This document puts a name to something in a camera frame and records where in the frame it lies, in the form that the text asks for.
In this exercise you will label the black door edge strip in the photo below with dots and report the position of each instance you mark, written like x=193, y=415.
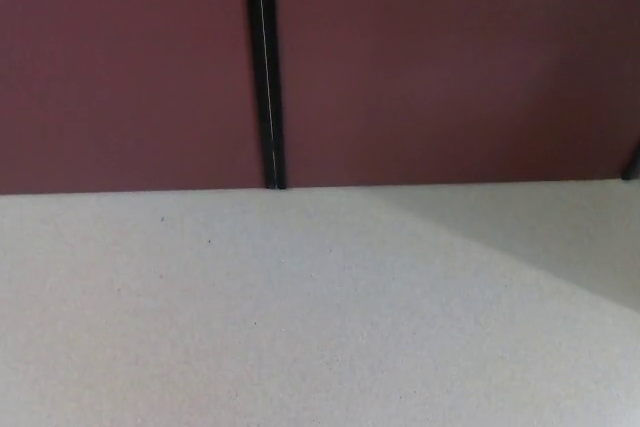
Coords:
x=265, y=72

